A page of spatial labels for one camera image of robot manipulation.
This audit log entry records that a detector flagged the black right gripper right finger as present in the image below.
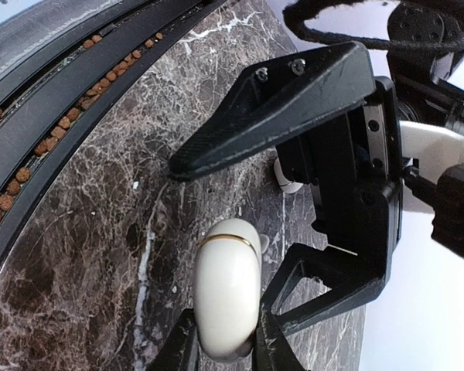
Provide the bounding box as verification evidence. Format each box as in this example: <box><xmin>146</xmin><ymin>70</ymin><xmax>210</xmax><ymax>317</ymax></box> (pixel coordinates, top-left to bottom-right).
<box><xmin>254</xmin><ymin>304</ymin><xmax>305</xmax><ymax>371</ymax></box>

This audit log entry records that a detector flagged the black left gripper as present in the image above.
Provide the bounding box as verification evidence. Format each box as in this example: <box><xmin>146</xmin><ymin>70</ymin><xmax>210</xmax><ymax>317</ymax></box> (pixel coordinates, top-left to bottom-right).
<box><xmin>169</xmin><ymin>42</ymin><xmax>402</xmax><ymax>265</ymax></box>

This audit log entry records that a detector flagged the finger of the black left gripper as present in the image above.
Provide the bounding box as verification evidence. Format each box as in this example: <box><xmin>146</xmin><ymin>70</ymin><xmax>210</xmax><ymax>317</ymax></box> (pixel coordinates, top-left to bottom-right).
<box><xmin>270</xmin><ymin>243</ymin><xmax>390</xmax><ymax>335</ymax></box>

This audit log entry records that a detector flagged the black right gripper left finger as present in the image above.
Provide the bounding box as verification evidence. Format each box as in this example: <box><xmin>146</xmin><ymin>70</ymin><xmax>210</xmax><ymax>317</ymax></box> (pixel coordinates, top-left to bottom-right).
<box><xmin>148</xmin><ymin>308</ymin><xmax>200</xmax><ymax>371</ymax></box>

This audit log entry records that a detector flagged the white wireless earbud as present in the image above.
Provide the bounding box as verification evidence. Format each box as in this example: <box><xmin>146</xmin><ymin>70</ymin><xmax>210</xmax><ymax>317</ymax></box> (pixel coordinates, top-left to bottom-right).
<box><xmin>273</xmin><ymin>158</ymin><xmax>303</xmax><ymax>194</ymax></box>

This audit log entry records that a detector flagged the white earbud charging case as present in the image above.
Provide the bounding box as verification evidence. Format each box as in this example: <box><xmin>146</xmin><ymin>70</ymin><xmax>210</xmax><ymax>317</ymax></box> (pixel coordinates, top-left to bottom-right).
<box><xmin>193</xmin><ymin>219</ymin><xmax>261</xmax><ymax>362</ymax></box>

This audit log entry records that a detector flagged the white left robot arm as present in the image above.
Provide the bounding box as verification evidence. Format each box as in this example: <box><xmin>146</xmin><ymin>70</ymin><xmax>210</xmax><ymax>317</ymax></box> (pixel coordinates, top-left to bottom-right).
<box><xmin>169</xmin><ymin>4</ymin><xmax>464</xmax><ymax>343</ymax></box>

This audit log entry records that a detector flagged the black braided cable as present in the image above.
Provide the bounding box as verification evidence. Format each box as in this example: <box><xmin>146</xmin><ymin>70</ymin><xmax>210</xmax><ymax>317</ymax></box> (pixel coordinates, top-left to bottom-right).
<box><xmin>281</xmin><ymin>0</ymin><xmax>464</xmax><ymax>51</ymax></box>

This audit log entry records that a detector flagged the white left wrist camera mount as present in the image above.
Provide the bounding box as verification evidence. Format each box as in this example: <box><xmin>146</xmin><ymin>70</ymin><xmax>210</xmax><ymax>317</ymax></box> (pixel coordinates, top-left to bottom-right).
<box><xmin>397</xmin><ymin>120</ymin><xmax>464</xmax><ymax>217</ymax></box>

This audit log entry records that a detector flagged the black front table rail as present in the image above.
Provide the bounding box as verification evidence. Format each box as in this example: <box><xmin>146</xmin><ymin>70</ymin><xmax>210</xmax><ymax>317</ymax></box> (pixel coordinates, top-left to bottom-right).
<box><xmin>0</xmin><ymin>0</ymin><xmax>233</xmax><ymax>294</ymax></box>

